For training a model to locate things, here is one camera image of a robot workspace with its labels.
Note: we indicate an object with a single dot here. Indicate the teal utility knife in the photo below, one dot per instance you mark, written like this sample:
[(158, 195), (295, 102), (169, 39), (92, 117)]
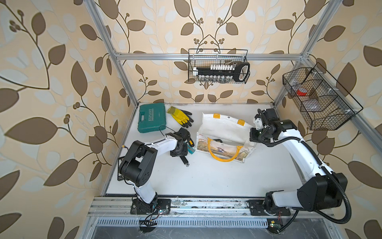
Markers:
[(191, 150)]

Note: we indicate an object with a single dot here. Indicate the short black yellow utility knife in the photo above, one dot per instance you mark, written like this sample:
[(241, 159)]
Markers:
[(191, 142)]

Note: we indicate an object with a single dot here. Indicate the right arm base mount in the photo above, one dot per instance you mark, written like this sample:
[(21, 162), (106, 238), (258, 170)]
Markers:
[(266, 207)]

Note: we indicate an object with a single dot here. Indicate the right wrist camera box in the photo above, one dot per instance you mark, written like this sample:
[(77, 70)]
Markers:
[(265, 117)]

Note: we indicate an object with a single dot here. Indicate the back black wire basket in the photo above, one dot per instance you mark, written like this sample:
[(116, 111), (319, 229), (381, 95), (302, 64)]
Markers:
[(204, 57)]

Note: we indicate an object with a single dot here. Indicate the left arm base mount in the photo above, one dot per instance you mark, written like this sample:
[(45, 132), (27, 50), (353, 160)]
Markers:
[(150, 206)]

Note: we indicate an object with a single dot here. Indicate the black wire basket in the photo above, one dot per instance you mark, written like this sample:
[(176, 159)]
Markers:
[(204, 57), (328, 104)]

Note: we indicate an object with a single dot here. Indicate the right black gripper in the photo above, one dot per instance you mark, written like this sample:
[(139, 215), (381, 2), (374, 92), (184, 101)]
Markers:
[(252, 136)]

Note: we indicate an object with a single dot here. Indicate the red item in basket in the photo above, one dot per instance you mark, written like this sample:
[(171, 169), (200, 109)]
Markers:
[(302, 92)]

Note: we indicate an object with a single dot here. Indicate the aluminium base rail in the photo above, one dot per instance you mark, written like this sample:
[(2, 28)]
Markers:
[(186, 207)]

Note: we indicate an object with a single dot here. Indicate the white canvas pouch yellow handles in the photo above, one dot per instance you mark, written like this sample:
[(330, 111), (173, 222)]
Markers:
[(225, 138)]

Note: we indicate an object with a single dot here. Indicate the yellow and grey work glove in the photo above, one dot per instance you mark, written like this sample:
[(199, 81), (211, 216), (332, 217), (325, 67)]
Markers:
[(183, 118)]

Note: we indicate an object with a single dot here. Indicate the socket set in basket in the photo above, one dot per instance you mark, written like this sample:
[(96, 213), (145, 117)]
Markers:
[(237, 73)]

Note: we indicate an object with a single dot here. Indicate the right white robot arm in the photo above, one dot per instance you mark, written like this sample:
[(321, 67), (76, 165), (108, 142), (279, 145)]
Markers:
[(323, 188)]

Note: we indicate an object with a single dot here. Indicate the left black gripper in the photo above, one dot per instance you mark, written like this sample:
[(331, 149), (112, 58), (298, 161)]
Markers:
[(184, 153)]

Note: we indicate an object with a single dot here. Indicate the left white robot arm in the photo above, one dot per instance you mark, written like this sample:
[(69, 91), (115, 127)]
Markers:
[(137, 165)]

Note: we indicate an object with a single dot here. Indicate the green plastic tool case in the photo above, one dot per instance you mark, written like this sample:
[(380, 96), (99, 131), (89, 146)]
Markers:
[(152, 117)]

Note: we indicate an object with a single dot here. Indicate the right black wire basket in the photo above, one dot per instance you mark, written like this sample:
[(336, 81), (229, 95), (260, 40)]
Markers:
[(328, 104)]

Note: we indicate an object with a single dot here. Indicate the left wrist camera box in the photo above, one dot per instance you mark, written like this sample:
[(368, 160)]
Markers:
[(184, 134)]

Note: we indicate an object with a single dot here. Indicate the long black utility knife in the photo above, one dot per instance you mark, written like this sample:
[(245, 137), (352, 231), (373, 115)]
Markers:
[(185, 161)]

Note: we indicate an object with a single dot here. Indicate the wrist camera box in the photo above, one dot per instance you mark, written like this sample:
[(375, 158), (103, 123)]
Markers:
[(184, 134), (265, 117)]

